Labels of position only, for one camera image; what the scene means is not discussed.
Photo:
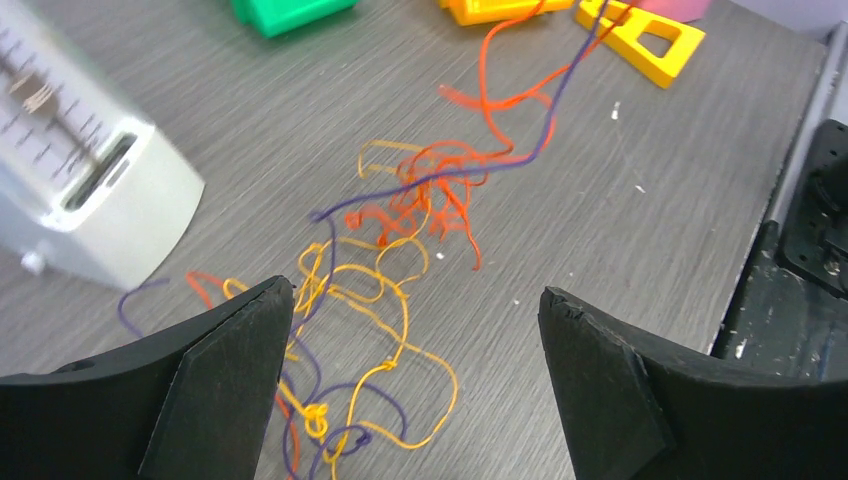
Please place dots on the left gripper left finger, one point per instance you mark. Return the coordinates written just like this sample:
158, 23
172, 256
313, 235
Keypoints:
192, 401

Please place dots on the orange plastic bin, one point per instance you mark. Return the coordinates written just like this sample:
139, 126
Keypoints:
475, 12

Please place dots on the right yellow triangle block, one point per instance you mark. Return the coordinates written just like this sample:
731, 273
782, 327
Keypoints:
659, 48

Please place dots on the white metronome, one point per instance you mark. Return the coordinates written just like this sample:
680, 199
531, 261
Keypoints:
90, 186

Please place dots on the green plastic bin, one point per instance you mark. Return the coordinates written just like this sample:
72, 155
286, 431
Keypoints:
272, 18

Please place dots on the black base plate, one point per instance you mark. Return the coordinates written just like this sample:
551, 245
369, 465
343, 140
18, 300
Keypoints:
788, 313

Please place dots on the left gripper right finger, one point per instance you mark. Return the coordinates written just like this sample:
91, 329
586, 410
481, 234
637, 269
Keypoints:
634, 405

